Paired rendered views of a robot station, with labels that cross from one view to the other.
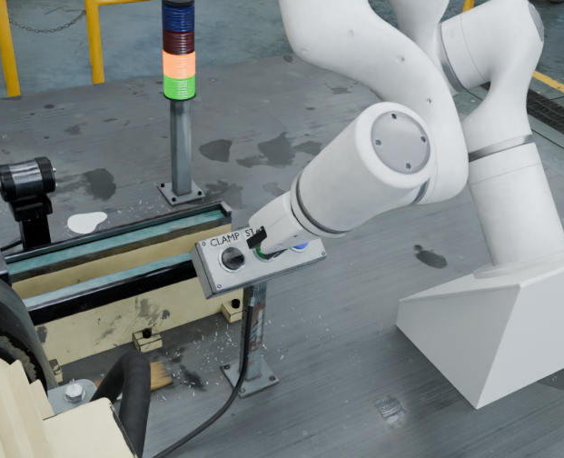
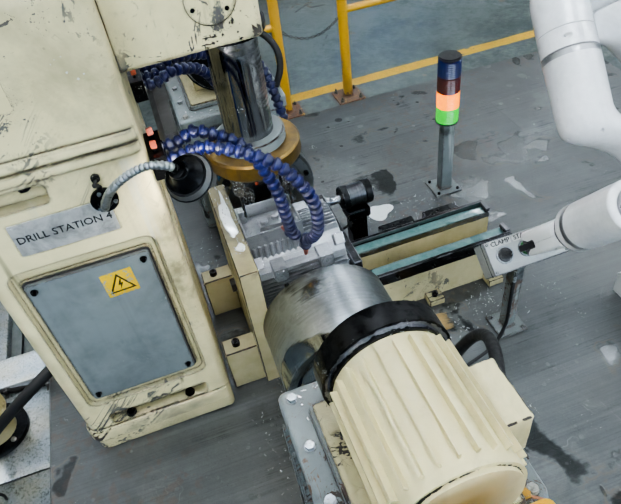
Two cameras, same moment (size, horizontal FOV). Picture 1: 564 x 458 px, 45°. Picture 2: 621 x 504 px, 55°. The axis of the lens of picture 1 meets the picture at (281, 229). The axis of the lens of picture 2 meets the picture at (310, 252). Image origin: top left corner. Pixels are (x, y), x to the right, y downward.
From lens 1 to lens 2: 0.40 m
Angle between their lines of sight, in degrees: 18
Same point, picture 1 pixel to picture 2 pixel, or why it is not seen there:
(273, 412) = (525, 349)
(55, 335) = not seen: hidden behind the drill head
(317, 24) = (580, 125)
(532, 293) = not seen: outside the picture
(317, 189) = (576, 226)
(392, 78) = not seen: outside the picture
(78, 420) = (483, 368)
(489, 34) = not seen: outside the picture
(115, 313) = (416, 281)
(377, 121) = not seen: outside the picture
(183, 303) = (457, 274)
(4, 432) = (459, 373)
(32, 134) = (331, 144)
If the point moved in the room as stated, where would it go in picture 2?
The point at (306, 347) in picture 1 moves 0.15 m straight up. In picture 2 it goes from (545, 305) to (556, 260)
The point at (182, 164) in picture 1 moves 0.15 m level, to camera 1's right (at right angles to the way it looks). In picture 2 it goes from (446, 168) to (500, 171)
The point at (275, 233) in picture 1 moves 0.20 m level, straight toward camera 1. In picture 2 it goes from (542, 246) to (545, 335)
